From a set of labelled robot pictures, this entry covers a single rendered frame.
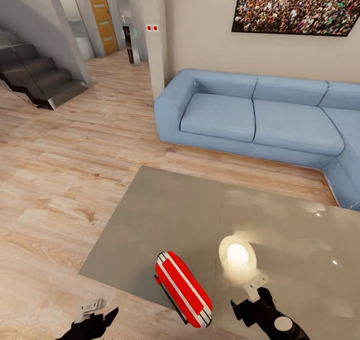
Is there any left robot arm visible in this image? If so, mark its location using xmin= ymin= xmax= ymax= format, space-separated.
xmin=56 ymin=298 xmax=119 ymax=340

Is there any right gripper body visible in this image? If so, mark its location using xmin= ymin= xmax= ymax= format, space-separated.
xmin=238 ymin=288 xmax=276 ymax=329

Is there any radio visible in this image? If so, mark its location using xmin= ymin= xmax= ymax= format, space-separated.
xmin=155 ymin=251 xmax=213 ymax=328

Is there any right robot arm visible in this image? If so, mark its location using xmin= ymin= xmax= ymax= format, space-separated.
xmin=230 ymin=274 xmax=311 ymax=340

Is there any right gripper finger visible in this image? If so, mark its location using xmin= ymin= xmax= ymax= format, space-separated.
xmin=230 ymin=300 xmax=242 ymax=320

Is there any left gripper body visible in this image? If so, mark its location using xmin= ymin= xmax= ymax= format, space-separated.
xmin=68 ymin=313 xmax=105 ymax=340

